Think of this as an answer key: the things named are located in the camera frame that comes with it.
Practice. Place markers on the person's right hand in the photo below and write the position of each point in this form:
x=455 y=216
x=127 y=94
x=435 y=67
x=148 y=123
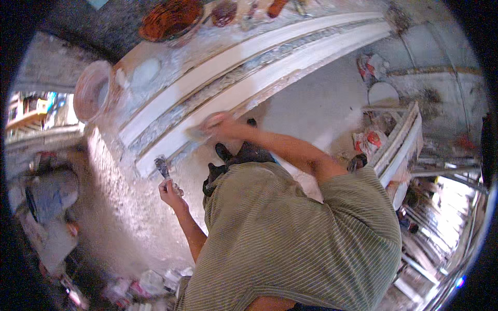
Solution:
x=221 y=126

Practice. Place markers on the person's left hand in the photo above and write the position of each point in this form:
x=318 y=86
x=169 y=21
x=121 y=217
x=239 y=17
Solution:
x=170 y=194

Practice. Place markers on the person's right fingers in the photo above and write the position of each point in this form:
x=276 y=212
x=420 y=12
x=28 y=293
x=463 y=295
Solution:
x=212 y=121

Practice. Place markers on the person's left fingers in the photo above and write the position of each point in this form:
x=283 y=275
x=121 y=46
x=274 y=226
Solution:
x=165 y=186

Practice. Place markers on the putty knife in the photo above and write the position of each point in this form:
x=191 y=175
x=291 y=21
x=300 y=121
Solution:
x=163 y=169

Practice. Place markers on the sandpaper piece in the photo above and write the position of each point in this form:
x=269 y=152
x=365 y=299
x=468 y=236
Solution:
x=196 y=134

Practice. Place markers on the person's legs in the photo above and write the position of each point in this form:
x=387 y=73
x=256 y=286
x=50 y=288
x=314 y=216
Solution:
x=241 y=155

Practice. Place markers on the heap of plastic litter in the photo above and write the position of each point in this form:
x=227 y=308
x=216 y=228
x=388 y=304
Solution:
x=144 y=289

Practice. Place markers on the brown round bowl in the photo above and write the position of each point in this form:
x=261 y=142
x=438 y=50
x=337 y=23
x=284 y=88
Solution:
x=171 y=19

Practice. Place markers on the grey sack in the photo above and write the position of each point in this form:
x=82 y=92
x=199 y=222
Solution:
x=52 y=194

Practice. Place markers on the orange-brown bottle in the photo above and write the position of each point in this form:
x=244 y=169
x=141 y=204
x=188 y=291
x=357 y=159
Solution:
x=276 y=7

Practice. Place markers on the person's body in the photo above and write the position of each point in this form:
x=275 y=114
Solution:
x=288 y=241

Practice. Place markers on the red and white plastic bag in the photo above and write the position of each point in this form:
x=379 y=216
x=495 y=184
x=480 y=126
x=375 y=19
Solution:
x=369 y=67
x=369 y=142

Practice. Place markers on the white round disc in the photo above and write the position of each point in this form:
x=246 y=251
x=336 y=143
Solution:
x=383 y=95

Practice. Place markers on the metal rack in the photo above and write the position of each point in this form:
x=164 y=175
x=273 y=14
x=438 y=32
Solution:
x=439 y=233

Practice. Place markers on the long white wooden frame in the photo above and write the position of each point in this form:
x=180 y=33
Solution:
x=241 y=77

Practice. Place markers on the short white wooden frame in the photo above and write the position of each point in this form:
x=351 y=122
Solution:
x=400 y=147

